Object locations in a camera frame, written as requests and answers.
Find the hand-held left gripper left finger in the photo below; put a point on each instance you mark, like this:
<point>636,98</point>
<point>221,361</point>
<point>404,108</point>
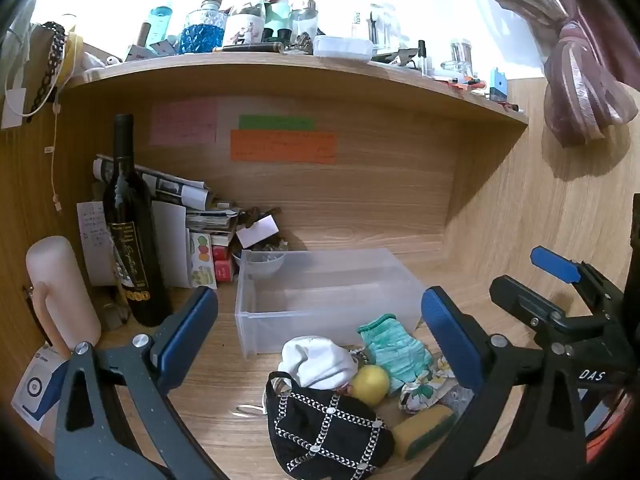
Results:
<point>192,321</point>

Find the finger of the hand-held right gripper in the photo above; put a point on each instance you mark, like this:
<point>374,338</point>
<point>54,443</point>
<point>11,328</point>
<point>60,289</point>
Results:
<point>555,265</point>
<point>525,302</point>

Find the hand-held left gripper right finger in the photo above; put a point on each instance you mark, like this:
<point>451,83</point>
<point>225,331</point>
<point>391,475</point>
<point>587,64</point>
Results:
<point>450,331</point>

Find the green knit glove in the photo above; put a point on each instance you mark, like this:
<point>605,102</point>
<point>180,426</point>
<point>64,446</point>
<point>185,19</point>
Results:
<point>395,350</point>

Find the fruit print card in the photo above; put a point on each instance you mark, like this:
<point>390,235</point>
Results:
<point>202,260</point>

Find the red small box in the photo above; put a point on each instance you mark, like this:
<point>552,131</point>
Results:
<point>223,265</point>

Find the floral print cloth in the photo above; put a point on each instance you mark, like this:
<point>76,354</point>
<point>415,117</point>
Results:
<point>417,395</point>

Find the white blank card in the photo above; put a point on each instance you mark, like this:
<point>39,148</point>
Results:
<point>170,245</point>

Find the white bowl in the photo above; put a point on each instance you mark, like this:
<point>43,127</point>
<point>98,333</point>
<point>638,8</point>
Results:
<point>260,265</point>

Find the yellow ball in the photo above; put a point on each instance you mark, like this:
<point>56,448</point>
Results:
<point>371,384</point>

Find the stack of booklets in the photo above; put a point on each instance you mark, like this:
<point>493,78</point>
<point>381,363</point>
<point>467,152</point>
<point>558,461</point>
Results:
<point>212,220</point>

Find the yellow green sponge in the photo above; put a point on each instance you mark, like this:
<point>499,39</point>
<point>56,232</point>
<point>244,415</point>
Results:
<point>420,432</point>

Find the white tag card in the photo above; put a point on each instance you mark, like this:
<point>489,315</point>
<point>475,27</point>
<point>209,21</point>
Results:
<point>257,232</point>

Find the dark wine bottle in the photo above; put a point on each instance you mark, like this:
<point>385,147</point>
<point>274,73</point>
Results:
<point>131,220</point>

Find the white cloth hat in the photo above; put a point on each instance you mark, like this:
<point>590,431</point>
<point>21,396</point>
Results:
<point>315,360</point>

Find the white handwritten paper sheet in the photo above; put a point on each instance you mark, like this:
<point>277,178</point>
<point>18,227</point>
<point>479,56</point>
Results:
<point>92,240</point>

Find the clear plastic storage bin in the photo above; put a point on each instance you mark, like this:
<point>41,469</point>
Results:
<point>325,285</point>

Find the rolled newspaper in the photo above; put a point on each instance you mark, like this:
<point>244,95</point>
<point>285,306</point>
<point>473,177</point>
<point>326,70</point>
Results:
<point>170,185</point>

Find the blue white box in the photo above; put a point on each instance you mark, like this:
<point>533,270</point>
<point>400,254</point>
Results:
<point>35,390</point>

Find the pink tied curtain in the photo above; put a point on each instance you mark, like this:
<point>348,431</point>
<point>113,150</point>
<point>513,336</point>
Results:
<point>580,85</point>

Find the blue small box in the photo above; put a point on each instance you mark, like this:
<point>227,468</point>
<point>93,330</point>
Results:
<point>498,85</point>

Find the orange paper note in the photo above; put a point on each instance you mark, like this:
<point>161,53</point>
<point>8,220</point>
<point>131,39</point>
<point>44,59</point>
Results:
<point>282,146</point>

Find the orange black tool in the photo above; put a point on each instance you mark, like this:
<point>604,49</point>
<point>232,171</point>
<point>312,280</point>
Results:
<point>467,85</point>

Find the pink paper note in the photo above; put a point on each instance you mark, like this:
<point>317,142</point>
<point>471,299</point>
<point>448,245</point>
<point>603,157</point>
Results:
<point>184,121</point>

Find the green paper note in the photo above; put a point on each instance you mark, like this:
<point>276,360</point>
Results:
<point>276,122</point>

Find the clear glass cup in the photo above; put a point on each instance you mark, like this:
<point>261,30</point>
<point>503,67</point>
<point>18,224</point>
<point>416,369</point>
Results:
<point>461,57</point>

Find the black dropper pen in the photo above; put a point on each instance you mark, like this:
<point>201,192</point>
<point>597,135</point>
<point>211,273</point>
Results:
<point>422,57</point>

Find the wooden shelf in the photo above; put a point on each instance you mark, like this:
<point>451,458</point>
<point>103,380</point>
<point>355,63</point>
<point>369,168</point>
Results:
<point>300,66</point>

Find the dark brown tube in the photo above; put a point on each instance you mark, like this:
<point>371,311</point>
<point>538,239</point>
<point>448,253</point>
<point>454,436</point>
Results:
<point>250,48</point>

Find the yellow tape roll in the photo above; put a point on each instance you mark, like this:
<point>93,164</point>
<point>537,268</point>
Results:
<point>70,57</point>

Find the blue faceted glass bottle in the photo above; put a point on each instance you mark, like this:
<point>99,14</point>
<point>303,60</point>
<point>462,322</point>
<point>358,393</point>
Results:
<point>202,30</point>

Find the clear glass jar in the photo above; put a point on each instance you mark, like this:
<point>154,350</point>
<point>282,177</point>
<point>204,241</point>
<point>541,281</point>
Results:
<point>384,27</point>

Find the teal cylinder bottle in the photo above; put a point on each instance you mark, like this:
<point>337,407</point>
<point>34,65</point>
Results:
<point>156,25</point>

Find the white plastic container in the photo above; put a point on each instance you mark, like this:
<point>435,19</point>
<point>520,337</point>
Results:
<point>344,46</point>

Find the white labelled liquor bottle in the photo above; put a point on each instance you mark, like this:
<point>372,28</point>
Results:
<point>245,20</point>

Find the green pump bottle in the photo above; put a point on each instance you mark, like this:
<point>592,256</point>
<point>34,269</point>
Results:
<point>277,17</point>

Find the clear small bottle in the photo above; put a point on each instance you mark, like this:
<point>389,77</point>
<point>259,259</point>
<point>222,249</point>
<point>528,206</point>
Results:
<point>304,22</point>

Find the white wall adapter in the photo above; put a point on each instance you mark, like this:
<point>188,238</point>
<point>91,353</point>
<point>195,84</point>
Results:
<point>13,109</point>

